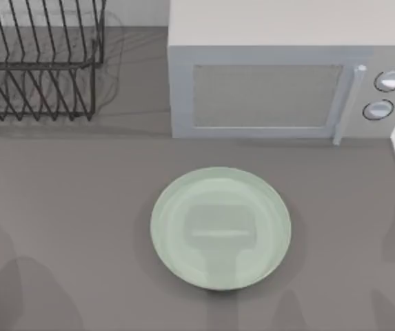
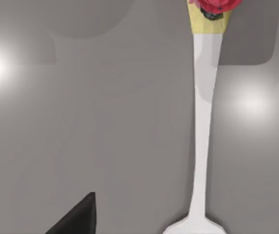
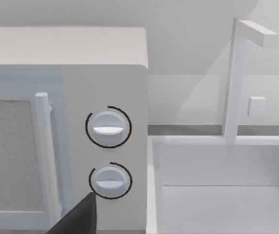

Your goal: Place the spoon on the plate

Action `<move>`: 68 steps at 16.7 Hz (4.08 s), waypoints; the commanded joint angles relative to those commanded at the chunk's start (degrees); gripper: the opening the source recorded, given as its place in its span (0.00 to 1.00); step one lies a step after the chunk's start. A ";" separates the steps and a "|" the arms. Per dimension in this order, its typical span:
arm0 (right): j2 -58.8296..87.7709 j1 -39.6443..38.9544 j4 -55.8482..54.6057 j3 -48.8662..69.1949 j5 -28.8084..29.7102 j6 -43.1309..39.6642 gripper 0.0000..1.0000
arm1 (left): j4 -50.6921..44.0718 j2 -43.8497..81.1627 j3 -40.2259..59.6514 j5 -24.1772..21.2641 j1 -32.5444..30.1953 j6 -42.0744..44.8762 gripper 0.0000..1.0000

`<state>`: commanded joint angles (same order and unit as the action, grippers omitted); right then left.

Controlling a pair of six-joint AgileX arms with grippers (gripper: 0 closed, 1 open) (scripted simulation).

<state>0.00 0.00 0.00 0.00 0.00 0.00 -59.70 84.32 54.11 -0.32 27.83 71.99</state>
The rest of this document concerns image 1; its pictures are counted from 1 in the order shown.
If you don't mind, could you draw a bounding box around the pale green plate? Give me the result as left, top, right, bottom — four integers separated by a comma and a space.
150, 166, 292, 292

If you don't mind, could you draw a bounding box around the microwave oven door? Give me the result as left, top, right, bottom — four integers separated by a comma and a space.
169, 48, 356, 140

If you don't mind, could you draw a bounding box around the pale grey microwave oven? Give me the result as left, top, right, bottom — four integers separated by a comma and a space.
167, 0, 395, 146

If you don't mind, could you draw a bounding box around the small microwave knob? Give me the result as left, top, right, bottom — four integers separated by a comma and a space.
362, 99, 395, 121

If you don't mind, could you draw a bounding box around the large microwave knob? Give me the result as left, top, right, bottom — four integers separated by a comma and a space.
374, 68, 395, 92

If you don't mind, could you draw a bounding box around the microwave door handle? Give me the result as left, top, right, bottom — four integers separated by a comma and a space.
332, 64, 367, 146

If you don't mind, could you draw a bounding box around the black wire dish rack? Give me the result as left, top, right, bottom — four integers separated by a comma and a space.
0, 0, 108, 122

